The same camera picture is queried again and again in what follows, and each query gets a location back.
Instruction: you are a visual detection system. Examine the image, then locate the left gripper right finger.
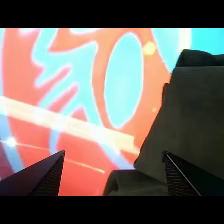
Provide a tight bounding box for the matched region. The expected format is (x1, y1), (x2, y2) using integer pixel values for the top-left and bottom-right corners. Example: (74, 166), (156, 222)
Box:
(161, 150), (224, 197)

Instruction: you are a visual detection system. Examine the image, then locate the black garment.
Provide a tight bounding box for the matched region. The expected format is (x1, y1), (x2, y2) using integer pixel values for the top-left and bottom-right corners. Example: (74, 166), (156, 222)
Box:
(102, 48), (224, 197)

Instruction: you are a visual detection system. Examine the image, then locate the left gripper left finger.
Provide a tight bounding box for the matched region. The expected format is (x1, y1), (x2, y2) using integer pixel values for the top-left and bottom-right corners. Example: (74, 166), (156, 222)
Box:
(0, 149), (66, 197)

